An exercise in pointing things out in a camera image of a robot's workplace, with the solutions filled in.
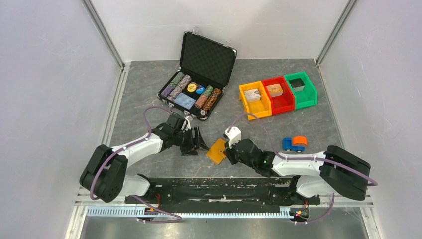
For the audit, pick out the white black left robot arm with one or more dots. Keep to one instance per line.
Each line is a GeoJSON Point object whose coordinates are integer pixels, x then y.
{"type": "Point", "coordinates": [105, 174]}

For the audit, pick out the blue dealer chip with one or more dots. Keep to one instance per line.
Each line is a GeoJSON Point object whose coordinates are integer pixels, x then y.
{"type": "Point", "coordinates": [199, 90]}

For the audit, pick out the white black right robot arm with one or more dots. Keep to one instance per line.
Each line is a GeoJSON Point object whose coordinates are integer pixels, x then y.
{"type": "Point", "coordinates": [332, 171]}

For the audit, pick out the blue orange toy truck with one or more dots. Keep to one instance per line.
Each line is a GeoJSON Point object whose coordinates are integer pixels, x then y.
{"type": "Point", "coordinates": [297, 144]}

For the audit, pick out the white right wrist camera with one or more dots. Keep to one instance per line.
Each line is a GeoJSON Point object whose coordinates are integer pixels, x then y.
{"type": "Point", "coordinates": [233, 134]}

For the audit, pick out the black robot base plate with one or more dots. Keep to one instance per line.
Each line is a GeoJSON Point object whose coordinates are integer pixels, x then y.
{"type": "Point", "coordinates": [224, 195]}

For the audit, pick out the black box in green bin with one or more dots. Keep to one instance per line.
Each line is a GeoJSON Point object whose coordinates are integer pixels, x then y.
{"type": "Point", "coordinates": [297, 84]}

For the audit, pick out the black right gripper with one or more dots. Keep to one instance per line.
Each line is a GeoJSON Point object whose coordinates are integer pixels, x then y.
{"type": "Point", "coordinates": [229, 152]}

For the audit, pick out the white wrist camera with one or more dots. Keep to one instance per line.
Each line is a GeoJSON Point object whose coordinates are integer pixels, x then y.
{"type": "Point", "coordinates": [233, 134]}
{"type": "Point", "coordinates": [187, 122]}

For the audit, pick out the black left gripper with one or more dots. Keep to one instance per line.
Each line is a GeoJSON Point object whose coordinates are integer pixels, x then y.
{"type": "Point", "coordinates": [189, 149]}

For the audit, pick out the yellow plastic bin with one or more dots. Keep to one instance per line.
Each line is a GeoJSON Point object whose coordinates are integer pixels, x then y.
{"type": "Point", "coordinates": [261, 108]}

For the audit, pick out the green plastic bin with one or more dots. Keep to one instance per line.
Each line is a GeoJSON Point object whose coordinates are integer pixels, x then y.
{"type": "Point", "coordinates": [308, 96]}

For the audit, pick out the red plastic bin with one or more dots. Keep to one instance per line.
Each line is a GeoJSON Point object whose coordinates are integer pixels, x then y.
{"type": "Point", "coordinates": [283, 103]}

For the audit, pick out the yellow dealer chip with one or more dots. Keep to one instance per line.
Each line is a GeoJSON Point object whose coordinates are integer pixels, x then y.
{"type": "Point", "coordinates": [192, 87]}

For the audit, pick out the card deck in red bin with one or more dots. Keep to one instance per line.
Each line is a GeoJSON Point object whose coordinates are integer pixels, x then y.
{"type": "Point", "coordinates": [275, 90]}

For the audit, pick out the black poker chip case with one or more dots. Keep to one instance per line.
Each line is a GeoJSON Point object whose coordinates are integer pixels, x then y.
{"type": "Point", "coordinates": [206, 63]}

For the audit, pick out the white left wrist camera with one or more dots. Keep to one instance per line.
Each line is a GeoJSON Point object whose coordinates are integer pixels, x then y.
{"type": "Point", "coordinates": [187, 122]}

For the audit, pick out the blue playing card deck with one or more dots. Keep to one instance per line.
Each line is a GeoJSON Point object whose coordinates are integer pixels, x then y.
{"type": "Point", "coordinates": [184, 101]}

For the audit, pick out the orange leather card holder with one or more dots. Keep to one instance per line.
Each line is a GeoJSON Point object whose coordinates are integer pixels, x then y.
{"type": "Point", "coordinates": [216, 152]}

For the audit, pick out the card deck in yellow bin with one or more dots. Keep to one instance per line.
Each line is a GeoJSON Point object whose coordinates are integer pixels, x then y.
{"type": "Point", "coordinates": [252, 95]}

